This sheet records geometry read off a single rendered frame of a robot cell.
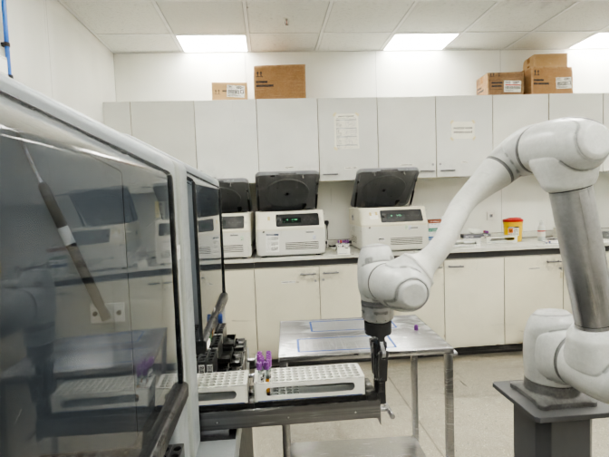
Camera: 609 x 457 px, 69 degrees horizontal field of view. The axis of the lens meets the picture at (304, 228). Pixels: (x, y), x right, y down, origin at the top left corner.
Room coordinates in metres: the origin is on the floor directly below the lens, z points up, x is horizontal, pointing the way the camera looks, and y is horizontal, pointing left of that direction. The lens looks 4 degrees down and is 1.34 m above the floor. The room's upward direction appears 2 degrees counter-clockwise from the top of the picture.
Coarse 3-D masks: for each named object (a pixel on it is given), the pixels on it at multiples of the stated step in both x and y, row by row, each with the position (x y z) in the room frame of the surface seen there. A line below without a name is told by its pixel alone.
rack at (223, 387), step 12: (228, 372) 1.23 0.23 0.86; (240, 372) 1.23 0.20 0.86; (204, 384) 1.15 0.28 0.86; (216, 384) 1.15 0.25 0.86; (228, 384) 1.14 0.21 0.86; (240, 384) 1.14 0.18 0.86; (204, 396) 1.20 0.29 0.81; (216, 396) 1.20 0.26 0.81; (228, 396) 1.19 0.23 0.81; (240, 396) 1.13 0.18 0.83
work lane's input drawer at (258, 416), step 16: (368, 384) 1.22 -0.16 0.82; (288, 400) 1.14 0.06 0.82; (304, 400) 1.14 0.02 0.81; (320, 400) 1.14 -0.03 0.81; (336, 400) 1.15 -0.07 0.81; (352, 400) 1.15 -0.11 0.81; (368, 400) 1.15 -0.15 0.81; (208, 416) 1.11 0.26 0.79; (224, 416) 1.11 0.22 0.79; (240, 416) 1.12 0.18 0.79; (256, 416) 1.12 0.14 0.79; (272, 416) 1.12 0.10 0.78; (288, 416) 1.13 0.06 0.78; (304, 416) 1.13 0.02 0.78; (320, 416) 1.13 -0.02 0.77; (336, 416) 1.14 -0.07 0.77; (352, 416) 1.14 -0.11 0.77; (368, 416) 1.14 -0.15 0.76
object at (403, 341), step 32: (320, 320) 1.89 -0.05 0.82; (352, 320) 1.87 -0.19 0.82; (416, 320) 1.84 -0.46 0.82; (288, 352) 1.50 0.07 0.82; (320, 352) 1.49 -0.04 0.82; (352, 352) 1.48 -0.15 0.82; (416, 352) 1.48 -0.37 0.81; (448, 352) 1.48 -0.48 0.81; (416, 384) 1.91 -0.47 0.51; (448, 384) 1.49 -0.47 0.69; (416, 416) 1.91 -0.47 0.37; (448, 416) 1.49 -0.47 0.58; (288, 448) 1.46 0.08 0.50; (320, 448) 1.84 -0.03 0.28; (352, 448) 1.83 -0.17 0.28; (384, 448) 1.82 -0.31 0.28; (416, 448) 1.81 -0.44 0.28; (448, 448) 1.49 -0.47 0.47
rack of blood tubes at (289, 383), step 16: (272, 368) 1.24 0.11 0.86; (288, 368) 1.24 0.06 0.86; (304, 368) 1.24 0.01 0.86; (320, 368) 1.23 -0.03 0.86; (336, 368) 1.23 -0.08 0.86; (352, 368) 1.22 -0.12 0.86; (256, 384) 1.14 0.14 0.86; (272, 384) 1.14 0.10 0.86; (288, 384) 1.15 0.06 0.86; (304, 384) 1.15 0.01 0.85; (320, 384) 1.25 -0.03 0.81; (336, 384) 1.25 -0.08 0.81; (352, 384) 1.24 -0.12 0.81; (256, 400) 1.14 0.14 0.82
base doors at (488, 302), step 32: (544, 256) 3.65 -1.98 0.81; (608, 256) 3.70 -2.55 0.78; (256, 288) 3.47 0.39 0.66; (288, 288) 3.48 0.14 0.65; (320, 288) 3.50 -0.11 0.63; (352, 288) 3.53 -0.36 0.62; (448, 288) 3.59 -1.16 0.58; (480, 288) 3.61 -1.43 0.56; (512, 288) 3.63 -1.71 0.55; (544, 288) 3.66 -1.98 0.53; (256, 320) 3.46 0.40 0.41; (288, 320) 3.48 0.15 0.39; (448, 320) 3.58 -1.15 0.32; (480, 320) 3.61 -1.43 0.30; (512, 320) 3.63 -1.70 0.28; (256, 352) 3.46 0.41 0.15
